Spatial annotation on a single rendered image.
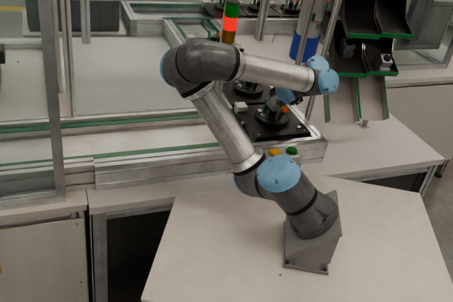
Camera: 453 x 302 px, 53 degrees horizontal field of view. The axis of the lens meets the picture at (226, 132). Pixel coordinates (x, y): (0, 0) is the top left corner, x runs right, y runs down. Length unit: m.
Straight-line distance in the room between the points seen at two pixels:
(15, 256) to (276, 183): 0.90
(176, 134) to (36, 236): 0.61
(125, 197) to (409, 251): 0.95
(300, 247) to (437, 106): 2.04
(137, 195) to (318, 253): 0.62
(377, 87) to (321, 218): 0.87
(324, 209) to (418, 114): 1.89
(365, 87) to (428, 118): 1.25
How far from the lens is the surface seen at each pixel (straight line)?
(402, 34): 1.89
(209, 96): 1.30
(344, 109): 1.95
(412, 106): 3.08
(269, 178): 1.27
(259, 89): 2.05
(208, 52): 1.18
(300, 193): 1.30
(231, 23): 1.71
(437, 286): 1.59
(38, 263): 1.72
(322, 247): 1.37
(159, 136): 1.77
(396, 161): 2.06
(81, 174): 1.57
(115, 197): 1.57
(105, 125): 1.77
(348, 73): 1.83
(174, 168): 1.61
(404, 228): 1.72
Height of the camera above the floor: 1.90
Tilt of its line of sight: 32 degrees down
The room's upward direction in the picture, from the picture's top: 9 degrees clockwise
